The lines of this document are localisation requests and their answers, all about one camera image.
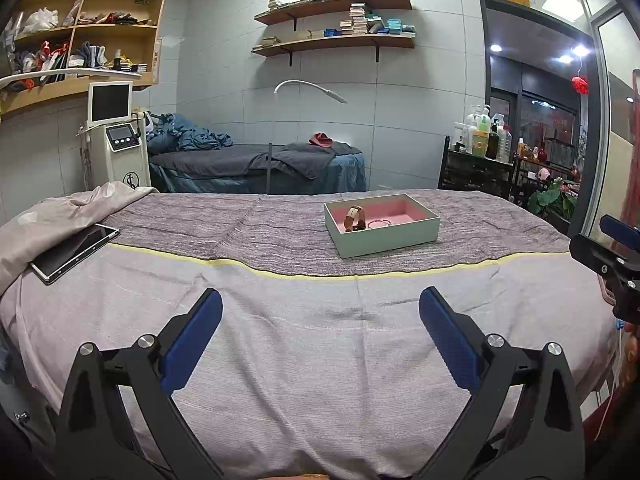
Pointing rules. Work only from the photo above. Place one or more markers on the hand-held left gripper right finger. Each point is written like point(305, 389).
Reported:
point(445, 340)

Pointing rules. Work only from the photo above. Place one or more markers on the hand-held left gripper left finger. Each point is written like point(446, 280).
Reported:
point(192, 340)

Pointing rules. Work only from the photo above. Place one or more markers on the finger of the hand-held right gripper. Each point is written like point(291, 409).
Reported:
point(595, 252)
point(622, 232)

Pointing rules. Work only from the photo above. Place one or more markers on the green box with pink lining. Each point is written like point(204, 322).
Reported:
point(390, 240)

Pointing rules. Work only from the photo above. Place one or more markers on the large thin hoop bangle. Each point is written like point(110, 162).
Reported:
point(370, 224)

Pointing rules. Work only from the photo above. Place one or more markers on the green potted plant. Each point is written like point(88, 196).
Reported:
point(552, 200)

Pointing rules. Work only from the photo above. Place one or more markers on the black storage rack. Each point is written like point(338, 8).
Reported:
point(475, 175)

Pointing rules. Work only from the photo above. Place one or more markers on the tablet computer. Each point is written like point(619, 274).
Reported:
point(72, 255)

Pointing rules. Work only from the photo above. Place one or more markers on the red hanging ornament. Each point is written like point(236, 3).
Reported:
point(580, 85)

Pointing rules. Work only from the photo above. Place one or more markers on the group of toiletry bottles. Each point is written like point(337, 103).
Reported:
point(482, 135)

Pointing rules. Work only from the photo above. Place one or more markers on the massage bed with blue cover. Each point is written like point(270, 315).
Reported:
point(225, 172)

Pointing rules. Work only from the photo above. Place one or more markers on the beige quilt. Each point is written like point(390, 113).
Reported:
point(55, 215)

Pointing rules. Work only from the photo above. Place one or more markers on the white beauty machine with screen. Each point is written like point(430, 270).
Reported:
point(122, 160)

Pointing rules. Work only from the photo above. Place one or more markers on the crumpled blue duvet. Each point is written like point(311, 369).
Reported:
point(192, 137)

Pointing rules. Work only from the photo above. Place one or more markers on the dark grey towel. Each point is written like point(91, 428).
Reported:
point(300, 157)

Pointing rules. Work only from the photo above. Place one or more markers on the red cloth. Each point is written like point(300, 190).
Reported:
point(321, 141)

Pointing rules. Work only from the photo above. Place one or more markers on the white curved floor lamp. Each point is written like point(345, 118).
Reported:
point(310, 87)

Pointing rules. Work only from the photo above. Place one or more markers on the wooden cubby shelf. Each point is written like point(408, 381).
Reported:
point(115, 32)

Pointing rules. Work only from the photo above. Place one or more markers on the white plastic bag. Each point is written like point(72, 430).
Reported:
point(40, 19)

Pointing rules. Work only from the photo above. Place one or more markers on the black door frame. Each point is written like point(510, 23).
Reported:
point(597, 125)

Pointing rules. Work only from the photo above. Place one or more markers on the wooden wall shelf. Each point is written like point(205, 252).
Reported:
point(345, 5)
point(340, 42)

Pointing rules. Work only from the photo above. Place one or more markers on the wall shelves with boxes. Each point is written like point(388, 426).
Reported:
point(370, 25)

